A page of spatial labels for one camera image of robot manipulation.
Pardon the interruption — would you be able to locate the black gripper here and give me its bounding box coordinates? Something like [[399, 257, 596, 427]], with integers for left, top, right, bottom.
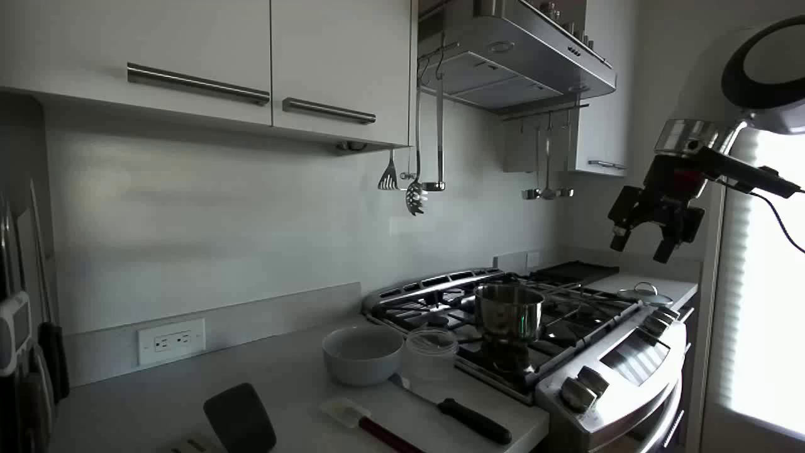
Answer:
[[609, 149, 718, 265]]

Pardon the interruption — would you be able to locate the stainless steel pot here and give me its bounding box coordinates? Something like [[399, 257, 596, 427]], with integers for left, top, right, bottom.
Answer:
[[473, 281, 547, 344]]

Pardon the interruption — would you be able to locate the glass pot lid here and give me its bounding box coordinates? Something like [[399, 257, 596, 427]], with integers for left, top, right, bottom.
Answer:
[[617, 278, 677, 307]]

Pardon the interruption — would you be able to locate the black rectangular tray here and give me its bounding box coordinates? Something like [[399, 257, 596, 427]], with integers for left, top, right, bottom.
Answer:
[[528, 260, 621, 286]]

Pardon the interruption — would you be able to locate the white cabinet beside hood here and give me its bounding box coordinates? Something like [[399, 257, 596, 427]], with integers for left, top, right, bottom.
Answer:
[[573, 0, 635, 179]]

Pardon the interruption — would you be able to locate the hanging metal skimmer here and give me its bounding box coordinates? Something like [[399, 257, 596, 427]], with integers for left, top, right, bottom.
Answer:
[[523, 110, 578, 204]]

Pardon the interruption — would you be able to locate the stainless steel gas range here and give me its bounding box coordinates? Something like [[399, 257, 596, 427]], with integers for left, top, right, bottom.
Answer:
[[361, 265, 699, 453]]

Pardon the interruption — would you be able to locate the window with white blinds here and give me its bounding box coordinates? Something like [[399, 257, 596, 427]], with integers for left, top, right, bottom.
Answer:
[[719, 129, 805, 437]]

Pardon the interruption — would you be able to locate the stainless steel range hood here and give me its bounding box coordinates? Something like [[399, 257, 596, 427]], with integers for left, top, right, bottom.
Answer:
[[415, 0, 619, 116]]

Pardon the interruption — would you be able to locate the hanging metal ladle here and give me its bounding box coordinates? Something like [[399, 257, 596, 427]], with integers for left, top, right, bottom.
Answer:
[[417, 47, 448, 193]]

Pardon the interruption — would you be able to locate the hanging slotted metal spoon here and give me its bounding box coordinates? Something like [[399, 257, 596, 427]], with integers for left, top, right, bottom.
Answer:
[[406, 39, 429, 219]]

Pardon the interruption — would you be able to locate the clear plastic container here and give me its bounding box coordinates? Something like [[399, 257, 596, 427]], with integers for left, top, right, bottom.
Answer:
[[401, 326, 463, 388]]

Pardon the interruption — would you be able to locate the hanging triangular metal utensil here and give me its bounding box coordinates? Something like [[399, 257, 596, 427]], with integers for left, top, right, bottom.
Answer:
[[376, 149, 404, 193]]

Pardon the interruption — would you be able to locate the white bowl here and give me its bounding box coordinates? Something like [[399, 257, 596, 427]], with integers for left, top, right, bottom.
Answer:
[[321, 322, 409, 388]]

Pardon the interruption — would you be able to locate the narrow white cabinet door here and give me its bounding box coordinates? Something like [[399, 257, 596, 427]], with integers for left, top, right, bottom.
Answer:
[[269, 0, 414, 149]]

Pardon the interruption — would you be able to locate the wide white cabinet door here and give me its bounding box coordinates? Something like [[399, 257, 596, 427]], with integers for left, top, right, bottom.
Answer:
[[0, 0, 274, 129]]

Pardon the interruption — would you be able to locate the wrist mounted camera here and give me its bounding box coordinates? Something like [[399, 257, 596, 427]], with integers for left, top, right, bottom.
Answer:
[[651, 116, 742, 161]]

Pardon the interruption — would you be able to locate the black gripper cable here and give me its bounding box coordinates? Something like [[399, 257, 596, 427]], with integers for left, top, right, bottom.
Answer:
[[699, 149, 805, 253]]

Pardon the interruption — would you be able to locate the black handled kitchen knife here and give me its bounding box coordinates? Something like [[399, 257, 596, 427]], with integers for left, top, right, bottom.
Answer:
[[394, 374, 514, 447]]

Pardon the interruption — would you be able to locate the metal cabinet door handle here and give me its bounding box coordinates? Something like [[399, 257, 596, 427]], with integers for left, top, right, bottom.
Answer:
[[123, 59, 272, 109], [280, 96, 377, 129]]

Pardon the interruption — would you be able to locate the red handled white spatula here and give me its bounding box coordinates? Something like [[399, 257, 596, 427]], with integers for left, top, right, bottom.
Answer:
[[323, 397, 426, 453]]

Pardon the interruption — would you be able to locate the white wall outlet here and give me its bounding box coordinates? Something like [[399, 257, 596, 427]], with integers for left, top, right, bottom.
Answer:
[[137, 316, 210, 370]]

